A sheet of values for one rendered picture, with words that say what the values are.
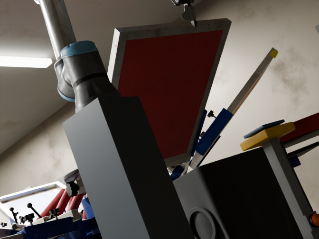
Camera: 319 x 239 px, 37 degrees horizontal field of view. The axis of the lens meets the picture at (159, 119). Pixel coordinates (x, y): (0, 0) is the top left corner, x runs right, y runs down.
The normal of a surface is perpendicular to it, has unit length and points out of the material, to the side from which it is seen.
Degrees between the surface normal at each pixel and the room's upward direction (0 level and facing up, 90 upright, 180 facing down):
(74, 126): 90
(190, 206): 93
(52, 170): 90
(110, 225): 90
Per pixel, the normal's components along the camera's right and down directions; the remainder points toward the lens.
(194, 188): -0.76, 0.22
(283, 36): -0.62, 0.05
